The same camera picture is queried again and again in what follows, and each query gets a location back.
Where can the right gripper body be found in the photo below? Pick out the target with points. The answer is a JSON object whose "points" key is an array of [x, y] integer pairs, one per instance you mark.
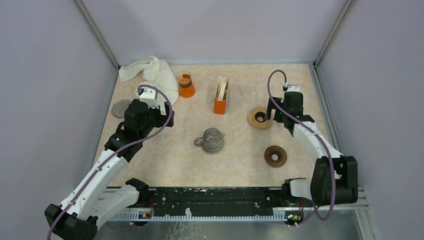
{"points": [[279, 114]]}

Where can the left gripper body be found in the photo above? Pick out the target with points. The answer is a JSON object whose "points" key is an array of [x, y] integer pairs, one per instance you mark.
{"points": [[156, 119]]}

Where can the orange coffee filter box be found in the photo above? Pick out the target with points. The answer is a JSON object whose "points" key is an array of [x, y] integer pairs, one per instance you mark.
{"points": [[221, 95]]}

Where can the clear glass dripper cone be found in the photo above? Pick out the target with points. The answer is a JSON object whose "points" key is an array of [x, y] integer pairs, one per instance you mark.
{"points": [[119, 107]]}

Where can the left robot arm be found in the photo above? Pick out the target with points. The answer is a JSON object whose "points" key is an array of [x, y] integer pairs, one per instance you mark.
{"points": [[80, 215]]}

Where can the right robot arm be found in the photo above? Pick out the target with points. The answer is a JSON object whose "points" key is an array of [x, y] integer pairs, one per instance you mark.
{"points": [[334, 179]]}

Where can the white cloth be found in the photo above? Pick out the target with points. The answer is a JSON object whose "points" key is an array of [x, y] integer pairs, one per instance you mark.
{"points": [[153, 72]]}

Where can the orange glass flask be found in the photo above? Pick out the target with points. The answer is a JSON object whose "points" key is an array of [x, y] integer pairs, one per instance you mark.
{"points": [[186, 88]]}

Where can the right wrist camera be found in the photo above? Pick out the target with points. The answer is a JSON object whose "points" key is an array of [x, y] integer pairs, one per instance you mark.
{"points": [[291, 88]]}

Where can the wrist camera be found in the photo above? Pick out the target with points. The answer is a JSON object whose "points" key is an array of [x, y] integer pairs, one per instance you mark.
{"points": [[291, 88], [148, 95]]}

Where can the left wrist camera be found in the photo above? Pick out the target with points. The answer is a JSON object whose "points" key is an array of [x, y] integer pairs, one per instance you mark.
{"points": [[148, 95]]}

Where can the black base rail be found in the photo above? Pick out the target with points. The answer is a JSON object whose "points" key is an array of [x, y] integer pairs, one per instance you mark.
{"points": [[215, 201]]}

